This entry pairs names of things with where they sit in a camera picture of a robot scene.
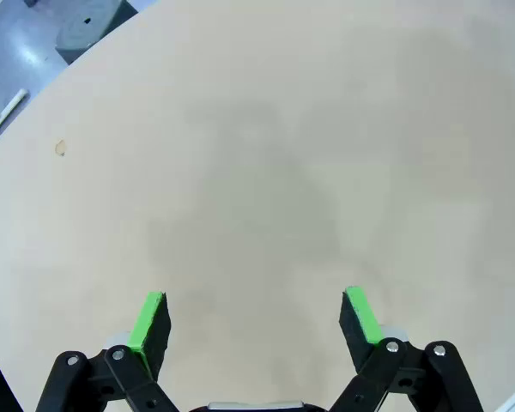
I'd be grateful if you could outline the white floor bar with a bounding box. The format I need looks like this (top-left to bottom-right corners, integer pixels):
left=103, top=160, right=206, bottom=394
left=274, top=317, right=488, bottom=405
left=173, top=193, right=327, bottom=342
left=0, top=88, right=29, bottom=149

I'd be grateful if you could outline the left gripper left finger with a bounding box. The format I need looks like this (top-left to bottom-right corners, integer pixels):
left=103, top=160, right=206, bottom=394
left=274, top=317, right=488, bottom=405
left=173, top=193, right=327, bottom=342
left=34, top=291, right=186, bottom=412

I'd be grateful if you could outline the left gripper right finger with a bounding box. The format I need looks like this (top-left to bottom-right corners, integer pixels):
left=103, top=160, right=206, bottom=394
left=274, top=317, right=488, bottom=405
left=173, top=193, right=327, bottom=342
left=325, top=286, right=486, bottom=412

